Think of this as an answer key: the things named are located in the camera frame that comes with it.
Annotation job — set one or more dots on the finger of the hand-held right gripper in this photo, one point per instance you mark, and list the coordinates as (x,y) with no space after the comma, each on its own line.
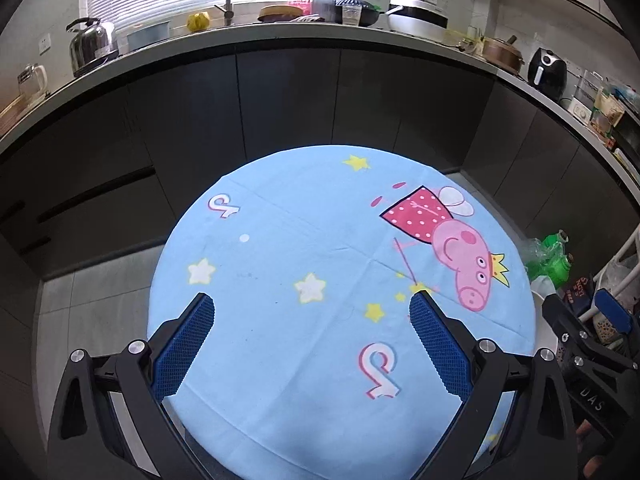
(612,310)
(565,320)

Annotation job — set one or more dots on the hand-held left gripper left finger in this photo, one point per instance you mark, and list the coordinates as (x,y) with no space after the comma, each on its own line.
(182,345)

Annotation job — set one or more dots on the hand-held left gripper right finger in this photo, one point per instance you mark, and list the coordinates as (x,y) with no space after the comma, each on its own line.
(440,345)

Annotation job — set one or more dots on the white plastic bin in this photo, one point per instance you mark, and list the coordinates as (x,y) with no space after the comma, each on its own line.
(542,305)

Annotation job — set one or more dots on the person's right hand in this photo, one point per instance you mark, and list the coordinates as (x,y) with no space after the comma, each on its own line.
(587,440)

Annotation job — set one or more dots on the dark blue shopping bag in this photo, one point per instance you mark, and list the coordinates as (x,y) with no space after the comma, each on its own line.
(580,295)

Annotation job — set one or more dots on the translucent plastic bag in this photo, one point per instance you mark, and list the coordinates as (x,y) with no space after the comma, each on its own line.
(622,272)

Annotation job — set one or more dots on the clear plastic bag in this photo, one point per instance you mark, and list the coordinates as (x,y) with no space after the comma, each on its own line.
(534,260)

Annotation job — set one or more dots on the cream plastic basket rack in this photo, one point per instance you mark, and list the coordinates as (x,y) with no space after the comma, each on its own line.
(632,245)

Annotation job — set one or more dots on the black microwave oven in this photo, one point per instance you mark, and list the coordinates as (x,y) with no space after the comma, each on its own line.
(627,140)

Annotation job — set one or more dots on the blue cartoon printed tablecloth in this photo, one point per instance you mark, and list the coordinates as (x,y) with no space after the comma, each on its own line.
(300,210)

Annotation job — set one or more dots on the green and beige snack packets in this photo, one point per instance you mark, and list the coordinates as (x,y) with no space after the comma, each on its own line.
(607,115)

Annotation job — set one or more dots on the white food steamer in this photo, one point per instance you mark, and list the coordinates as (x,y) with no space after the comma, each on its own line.
(580,110)

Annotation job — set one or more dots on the black air fryer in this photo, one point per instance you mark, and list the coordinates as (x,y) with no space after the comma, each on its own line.
(547,72)

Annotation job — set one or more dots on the copper lidded pan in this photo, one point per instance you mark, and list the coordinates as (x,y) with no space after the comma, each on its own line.
(502,52)

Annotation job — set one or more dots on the dark kitchen cabinets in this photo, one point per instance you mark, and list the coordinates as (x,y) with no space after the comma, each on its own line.
(300,95)

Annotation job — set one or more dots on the wooden cutting board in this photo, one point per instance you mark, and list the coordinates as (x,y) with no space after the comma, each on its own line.
(15,115)

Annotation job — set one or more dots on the glass container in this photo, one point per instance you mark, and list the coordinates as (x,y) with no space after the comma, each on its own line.
(462,40)

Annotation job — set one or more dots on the glass pitcher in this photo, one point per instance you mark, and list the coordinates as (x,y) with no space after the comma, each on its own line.
(32,80)

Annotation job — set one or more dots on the grey bowl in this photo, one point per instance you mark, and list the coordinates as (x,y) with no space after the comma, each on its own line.
(147,35)

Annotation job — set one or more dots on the steel kettle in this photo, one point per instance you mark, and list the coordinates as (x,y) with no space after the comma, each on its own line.
(90,45)

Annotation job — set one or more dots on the yellow fruit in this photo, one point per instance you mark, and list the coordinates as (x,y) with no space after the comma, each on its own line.
(197,21)

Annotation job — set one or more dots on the white rice cooker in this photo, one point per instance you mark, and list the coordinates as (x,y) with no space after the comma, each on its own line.
(417,20)

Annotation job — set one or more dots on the dark blue pot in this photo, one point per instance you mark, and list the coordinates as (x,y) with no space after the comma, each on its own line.
(370,14)

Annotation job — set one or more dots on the clear plastic cup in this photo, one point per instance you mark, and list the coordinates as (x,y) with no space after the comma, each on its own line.
(351,16)

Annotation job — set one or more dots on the round wooden board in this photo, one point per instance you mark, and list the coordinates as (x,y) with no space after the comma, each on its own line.
(280,12)

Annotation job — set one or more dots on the white wall socket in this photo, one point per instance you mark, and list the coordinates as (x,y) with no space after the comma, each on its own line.
(45,45)

